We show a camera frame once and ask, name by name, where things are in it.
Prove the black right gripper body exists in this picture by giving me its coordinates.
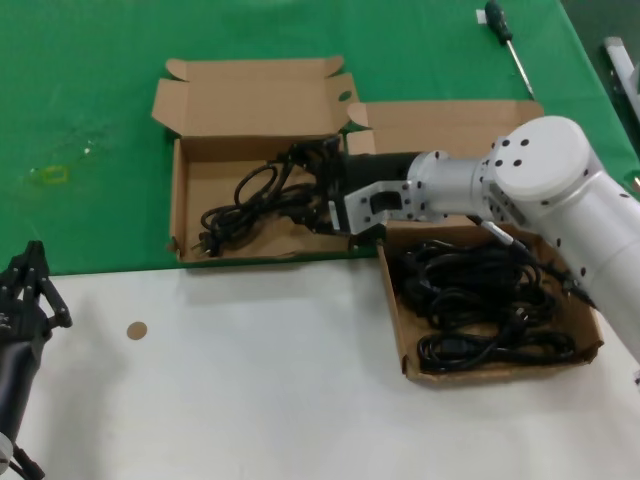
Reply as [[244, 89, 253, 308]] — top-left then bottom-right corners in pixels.
[[318, 150, 420, 202]]

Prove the black power cable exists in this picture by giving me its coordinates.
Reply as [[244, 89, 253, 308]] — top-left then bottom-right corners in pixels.
[[394, 239, 560, 331], [188, 149, 326, 260], [416, 322, 577, 375]]

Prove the green handled screwdriver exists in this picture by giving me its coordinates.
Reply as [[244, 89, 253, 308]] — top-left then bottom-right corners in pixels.
[[483, 0, 536, 100]]

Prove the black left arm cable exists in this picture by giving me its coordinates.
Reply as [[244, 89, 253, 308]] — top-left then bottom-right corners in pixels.
[[0, 439, 46, 480]]

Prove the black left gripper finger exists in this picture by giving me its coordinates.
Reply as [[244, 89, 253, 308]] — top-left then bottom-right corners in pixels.
[[0, 240, 37, 305], [24, 240, 74, 332]]

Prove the empty brown cardboard box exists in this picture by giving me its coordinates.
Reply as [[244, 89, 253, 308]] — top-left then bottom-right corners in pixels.
[[151, 54, 379, 263]]

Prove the brown cardboard box with cables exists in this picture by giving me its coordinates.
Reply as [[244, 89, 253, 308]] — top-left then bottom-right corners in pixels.
[[344, 99, 605, 386]]

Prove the black connector cable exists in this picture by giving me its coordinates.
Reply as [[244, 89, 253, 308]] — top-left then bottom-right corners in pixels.
[[468, 213, 597, 307]]

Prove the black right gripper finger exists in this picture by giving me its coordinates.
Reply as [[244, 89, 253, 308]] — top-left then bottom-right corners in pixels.
[[290, 134, 345, 167], [295, 191, 335, 235]]

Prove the grey metal bracket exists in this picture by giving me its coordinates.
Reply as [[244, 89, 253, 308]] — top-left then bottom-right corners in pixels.
[[602, 36, 640, 126]]

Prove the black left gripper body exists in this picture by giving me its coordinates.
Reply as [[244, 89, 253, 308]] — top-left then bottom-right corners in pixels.
[[0, 298, 52, 441]]

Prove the green table cloth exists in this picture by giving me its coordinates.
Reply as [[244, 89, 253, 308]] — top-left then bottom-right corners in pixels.
[[0, 0, 640, 280]]

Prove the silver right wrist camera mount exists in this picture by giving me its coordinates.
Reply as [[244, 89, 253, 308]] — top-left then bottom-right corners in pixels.
[[329, 178, 417, 240]]

